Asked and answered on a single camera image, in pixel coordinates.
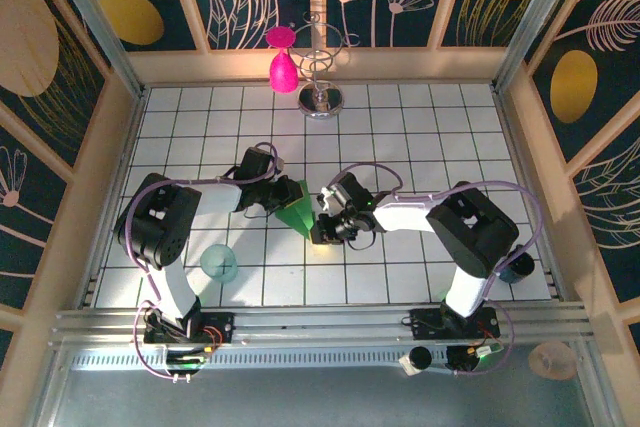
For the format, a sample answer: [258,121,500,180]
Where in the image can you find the pale pink translucent cup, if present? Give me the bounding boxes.
[528,340,579,381]

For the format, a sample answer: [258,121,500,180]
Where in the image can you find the dark blue cup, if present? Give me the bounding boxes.
[499,250,536,286]

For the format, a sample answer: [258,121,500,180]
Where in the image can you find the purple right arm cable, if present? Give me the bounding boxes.
[329,162,545,379]

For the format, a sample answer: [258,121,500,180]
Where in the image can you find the black round knob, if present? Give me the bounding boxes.
[399,345,434,376]

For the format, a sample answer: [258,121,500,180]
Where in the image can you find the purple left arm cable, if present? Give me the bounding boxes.
[124,141,280,382]

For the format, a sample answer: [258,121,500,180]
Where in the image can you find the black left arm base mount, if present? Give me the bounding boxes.
[143,310,236,346]

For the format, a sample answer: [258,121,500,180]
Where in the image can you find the aluminium mounting rail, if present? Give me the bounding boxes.
[49,302,601,348]

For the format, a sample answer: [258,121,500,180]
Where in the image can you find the perforated metal strip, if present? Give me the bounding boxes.
[69,349,451,371]

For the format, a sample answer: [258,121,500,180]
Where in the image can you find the teal translucent cup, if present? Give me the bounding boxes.
[200,242,240,284]

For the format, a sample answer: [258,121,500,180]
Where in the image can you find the pink wine glass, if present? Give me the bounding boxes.
[264,25,300,94]

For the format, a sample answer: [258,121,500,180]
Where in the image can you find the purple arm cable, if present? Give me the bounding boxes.
[329,162,545,379]
[124,141,280,382]

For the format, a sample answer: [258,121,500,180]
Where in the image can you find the chrome wire glass rack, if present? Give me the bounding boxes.
[289,9,361,121]

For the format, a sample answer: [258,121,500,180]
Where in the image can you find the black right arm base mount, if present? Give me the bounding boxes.
[402,307,501,341]

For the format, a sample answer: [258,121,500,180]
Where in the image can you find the black controller board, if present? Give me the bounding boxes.
[164,344,212,381]
[446,344,501,374]

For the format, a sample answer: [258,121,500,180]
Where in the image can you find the aluminium frame post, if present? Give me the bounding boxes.
[42,0,146,98]
[492,0,586,93]

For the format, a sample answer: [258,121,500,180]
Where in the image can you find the green cloth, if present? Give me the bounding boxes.
[274,179,317,240]

